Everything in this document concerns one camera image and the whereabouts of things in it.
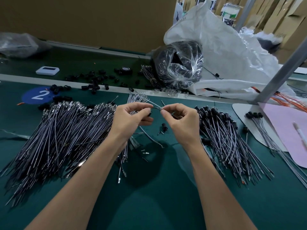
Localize grey metal frame post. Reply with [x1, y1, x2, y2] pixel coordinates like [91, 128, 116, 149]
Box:
[235, 0, 259, 32]
[252, 38, 307, 104]

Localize clear plastic strip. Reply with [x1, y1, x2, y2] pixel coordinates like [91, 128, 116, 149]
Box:
[0, 129, 30, 140]

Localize bundle of orange wires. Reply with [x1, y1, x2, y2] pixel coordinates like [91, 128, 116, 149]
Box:
[252, 86, 307, 113]

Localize person's left forearm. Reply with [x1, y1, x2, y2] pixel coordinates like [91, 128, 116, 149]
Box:
[26, 140, 129, 230]

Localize person's left hand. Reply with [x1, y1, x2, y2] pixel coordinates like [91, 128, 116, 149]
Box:
[109, 101, 155, 150]

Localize stack of cardboard boxes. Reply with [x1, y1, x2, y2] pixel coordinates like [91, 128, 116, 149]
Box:
[261, 0, 307, 63]

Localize small white timer device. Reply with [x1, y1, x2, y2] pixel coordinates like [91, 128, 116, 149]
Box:
[35, 66, 60, 76]

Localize blue round number sticker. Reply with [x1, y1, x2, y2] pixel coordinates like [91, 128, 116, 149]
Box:
[21, 86, 57, 105]

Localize person's right forearm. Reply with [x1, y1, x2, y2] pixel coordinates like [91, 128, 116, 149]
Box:
[185, 143, 257, 230]

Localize pile of grey wires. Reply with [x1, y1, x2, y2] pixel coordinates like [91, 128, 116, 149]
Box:
[0, 92, 150, 209]

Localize person's right hand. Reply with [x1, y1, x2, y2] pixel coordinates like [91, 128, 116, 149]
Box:
[160, 103, 202, 154]

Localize large white plastic sack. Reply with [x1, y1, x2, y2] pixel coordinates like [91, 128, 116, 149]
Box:
[163, 1, 307, 101]

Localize brown cardboard panel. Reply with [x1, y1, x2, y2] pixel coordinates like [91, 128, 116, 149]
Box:
[0, 0, 177, 55]

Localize black plastic caps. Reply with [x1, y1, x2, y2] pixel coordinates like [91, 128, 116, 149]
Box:
[38, 69, 149, 111]

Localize small bundle of capped wires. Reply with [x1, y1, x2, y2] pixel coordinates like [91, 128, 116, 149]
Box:
[245, 111, 307, 190]

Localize pile of wires with black caps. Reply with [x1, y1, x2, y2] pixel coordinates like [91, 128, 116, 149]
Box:
[194, 106, 275, 186]

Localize white pen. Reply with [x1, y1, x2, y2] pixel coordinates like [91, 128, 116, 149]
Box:
[293, 122, 307, 150]

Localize pink paper sheet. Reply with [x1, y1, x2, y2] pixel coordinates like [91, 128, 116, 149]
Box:
[259, 103, 307, 169]

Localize crumpled clear plastic bag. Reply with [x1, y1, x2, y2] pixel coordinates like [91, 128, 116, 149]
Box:
[0, 32, 52, 59]

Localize clear bag with black contents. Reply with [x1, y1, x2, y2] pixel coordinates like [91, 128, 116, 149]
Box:
[153, 41, 204, 90]

